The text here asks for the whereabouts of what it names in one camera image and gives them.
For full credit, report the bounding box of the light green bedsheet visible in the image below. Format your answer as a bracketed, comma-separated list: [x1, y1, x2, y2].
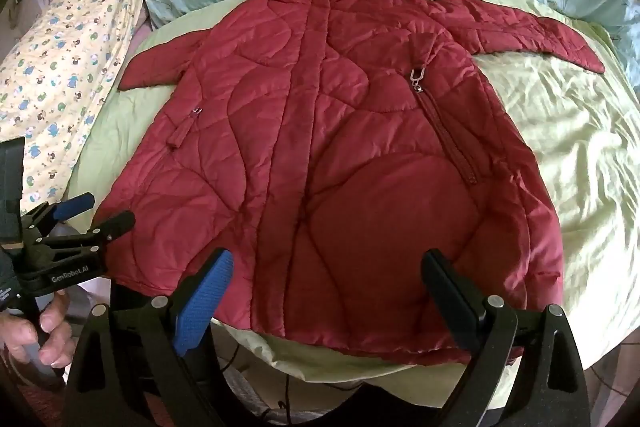
[67, 0, 640, 388]

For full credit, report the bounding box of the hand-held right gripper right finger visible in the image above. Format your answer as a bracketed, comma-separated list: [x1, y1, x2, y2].
[421, 249, 591, 427]

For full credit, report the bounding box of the red quilted jacket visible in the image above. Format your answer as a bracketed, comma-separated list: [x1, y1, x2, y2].
[95, 0, 606, 365]

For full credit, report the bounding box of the black cable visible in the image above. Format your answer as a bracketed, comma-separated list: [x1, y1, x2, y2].
[220, 342, 301, 415]

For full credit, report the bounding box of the pink bedsheet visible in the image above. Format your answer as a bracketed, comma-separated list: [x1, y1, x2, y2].
[127, 14, 153, 58]

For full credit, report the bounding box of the yellow patterned pillow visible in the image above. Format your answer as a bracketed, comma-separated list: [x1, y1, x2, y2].
[0, 0, 146, 218]

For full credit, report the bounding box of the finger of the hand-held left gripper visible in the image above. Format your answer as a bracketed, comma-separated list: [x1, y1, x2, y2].
[30, 192, 96, 233]
[47, 211, 137, 253]

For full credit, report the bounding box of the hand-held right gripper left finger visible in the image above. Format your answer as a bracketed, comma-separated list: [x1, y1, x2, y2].
[62, 248, 236, 427]

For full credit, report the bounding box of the person's left hand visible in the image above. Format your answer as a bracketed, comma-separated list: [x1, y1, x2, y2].
[0, 293, 77, 368]

